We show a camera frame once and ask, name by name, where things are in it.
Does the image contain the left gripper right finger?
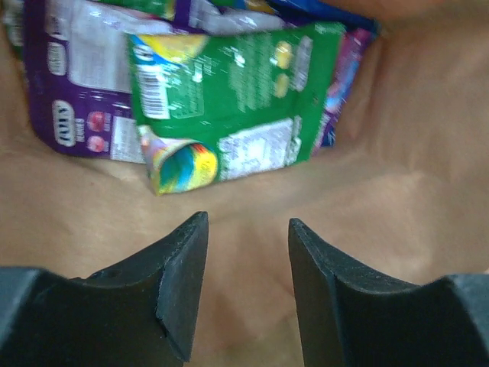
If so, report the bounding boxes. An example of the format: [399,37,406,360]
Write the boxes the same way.
[288,219,488,366]

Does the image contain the brown red paper bag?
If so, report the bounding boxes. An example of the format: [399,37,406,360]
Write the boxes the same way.
[1,1,488,366]

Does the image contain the green snack packet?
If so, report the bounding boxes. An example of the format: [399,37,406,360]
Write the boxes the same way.
[126,21,345,195]

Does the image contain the purple Fox's berries bag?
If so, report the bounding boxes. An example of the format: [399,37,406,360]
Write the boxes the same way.
[313,28,375,154]

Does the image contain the purple snack packet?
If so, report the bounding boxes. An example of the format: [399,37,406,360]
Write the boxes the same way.
[23,1,173,164]

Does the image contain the blue snack packet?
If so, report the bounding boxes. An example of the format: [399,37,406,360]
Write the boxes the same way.
[267,0,381,34]

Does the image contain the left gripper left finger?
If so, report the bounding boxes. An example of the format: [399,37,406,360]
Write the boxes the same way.
[1,212,209,366]

